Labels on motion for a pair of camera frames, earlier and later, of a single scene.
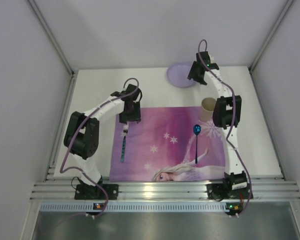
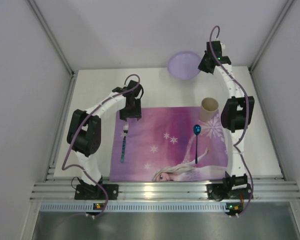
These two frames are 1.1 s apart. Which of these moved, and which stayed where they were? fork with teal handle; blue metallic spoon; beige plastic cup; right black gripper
Moved: right black gripper
Stayed: beige plastic cup; fork with teal handle; blue metallic spoon
